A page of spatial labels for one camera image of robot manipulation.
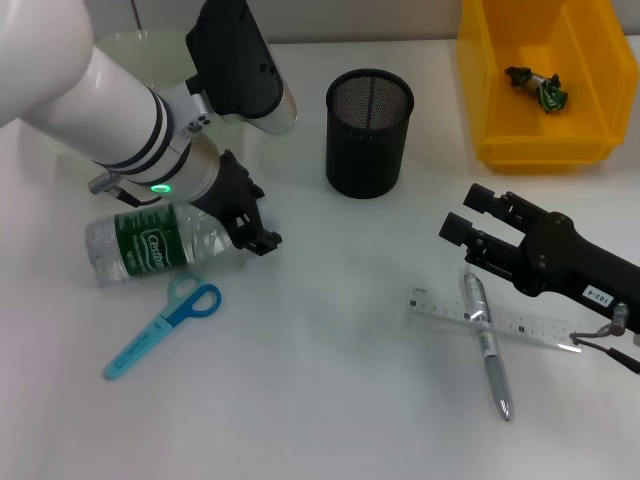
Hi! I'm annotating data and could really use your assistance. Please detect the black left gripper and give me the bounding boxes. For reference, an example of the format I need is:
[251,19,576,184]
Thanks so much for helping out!
[192,148,284,257]

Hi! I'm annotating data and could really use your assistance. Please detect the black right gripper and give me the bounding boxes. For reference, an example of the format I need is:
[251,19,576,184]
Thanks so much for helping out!
[438,183,640,334]

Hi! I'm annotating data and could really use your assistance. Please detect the transparent plastic ruler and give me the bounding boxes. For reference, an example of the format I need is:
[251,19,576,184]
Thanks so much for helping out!
[405,284,585,355]

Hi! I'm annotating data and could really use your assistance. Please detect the clear green label water bottle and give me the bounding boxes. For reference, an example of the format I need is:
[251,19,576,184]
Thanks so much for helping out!
[83,202,241,289]

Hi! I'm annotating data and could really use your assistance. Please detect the green plastic wrapper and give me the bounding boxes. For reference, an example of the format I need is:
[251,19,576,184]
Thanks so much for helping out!
[503,64,571,115]

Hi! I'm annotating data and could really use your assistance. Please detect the blue capped scissors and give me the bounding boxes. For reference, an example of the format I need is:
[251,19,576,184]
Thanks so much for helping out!
[103,272,223,382]

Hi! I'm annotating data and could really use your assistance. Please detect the black mesh pen holder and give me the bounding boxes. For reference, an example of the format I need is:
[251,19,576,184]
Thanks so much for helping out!
[325,68,416,200]

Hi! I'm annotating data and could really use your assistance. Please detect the silver ballpoint pen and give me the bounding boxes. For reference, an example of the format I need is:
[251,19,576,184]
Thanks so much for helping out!
[462,264,514,422]

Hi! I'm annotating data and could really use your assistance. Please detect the pale green glass fruit plate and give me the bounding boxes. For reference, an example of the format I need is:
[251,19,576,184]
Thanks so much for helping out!
[92,30,201,90]

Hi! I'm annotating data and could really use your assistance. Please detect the yellow plastic bin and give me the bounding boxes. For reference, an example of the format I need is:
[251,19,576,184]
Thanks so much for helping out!
[457,0,640,175]

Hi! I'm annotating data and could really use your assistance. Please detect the grey right gripper cable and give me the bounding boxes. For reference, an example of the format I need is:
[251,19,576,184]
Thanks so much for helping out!
[569,302,640,375]

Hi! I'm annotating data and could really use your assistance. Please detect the thin black left gripper cable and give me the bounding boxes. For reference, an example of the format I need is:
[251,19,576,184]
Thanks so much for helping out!
[88,171,162,207]

